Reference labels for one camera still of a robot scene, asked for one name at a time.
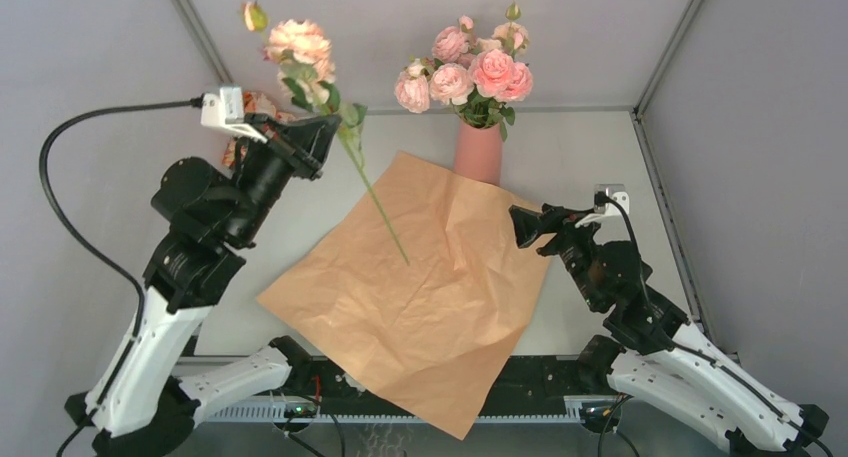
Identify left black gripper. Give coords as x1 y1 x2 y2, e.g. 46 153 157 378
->
227 111 343 244

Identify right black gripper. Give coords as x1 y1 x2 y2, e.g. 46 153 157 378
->
508 205 604 309

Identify pink flower stem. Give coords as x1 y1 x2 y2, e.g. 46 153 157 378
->
459 49 534 142
457 2 531 127
394 17 485 127
240 0 410 263

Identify orange kraft wrapping paper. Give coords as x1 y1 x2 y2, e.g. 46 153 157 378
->
258 152 549 439

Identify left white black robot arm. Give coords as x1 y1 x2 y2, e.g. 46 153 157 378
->
65 114 341 456

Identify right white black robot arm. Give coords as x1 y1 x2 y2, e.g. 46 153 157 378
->
509 197 832 456

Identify pink cylindrical vase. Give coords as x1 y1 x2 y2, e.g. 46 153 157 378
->
453 121 503 186

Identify orange floral crumpled cloth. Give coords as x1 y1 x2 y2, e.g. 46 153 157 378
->
221 90 296 169

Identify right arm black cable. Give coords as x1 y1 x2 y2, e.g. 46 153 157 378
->
592 192 836 457

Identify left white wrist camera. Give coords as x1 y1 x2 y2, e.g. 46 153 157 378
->
200 86 268 144

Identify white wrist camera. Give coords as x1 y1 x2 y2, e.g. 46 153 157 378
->
576 184 631 228
200 86 268 144

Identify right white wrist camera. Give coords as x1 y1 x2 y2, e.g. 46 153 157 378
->
576 184 631 228

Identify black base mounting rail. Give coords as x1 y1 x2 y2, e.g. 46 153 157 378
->
248 354 645 417

